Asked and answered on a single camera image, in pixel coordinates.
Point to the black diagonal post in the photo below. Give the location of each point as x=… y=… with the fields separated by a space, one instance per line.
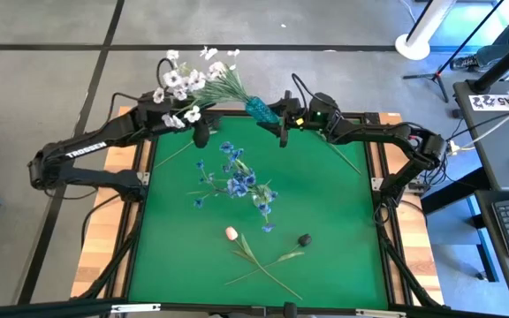
x=502 y=62

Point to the small blue flower sprig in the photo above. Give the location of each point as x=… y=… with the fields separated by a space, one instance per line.
x=268 y=227

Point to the blue metal bar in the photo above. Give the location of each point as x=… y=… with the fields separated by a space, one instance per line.
x=486 y=247

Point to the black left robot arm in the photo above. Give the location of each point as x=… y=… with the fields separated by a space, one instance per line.
x=86 y=150

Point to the black aluminium table frame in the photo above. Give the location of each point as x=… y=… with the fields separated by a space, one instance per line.
x=38 y=308

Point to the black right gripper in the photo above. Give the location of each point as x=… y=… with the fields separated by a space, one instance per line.
x=298 y=112

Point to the white paper label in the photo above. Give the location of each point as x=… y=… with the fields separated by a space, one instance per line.
x=488 y=102

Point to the light wooden table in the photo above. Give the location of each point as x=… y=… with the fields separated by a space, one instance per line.
x=100 y=238

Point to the black artificial tulip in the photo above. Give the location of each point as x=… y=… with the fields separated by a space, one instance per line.
x=175 y=154
x=304 y=240

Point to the green table mat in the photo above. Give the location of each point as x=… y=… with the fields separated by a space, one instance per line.
x=325 y=247

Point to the silver metal bracket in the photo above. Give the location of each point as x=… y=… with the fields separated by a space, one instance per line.
x=380 y=313
x=135 y=308

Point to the white power plug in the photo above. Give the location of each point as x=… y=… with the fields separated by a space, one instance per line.
x=453 y=147

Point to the white pole with round base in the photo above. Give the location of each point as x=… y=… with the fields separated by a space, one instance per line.
x=413 y=46

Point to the white artificial flower bunch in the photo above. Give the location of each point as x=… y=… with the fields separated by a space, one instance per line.
x=172 y=79

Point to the clear textured glass vase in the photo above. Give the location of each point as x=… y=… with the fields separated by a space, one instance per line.
x=261 y=193
x=261 y=110

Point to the blue artificial flower bunch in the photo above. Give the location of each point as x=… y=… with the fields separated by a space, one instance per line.
x=237 y=187

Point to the small black camera box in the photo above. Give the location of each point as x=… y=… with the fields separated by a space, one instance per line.
x=258 y=311

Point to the black tripod stand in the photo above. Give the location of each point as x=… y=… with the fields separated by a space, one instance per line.
x=435 y=75

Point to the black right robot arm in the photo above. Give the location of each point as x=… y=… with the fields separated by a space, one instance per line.
x=382 y=134

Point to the pale pink artificial tulip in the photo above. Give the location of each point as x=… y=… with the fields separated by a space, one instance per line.
x=231 y=233

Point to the red artificial tulip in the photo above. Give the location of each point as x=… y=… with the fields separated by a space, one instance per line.
x=347 y=160

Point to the person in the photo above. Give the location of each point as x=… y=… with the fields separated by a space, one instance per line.
x=464 y=62

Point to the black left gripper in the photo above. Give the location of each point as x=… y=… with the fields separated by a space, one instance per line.
x=201 y=137

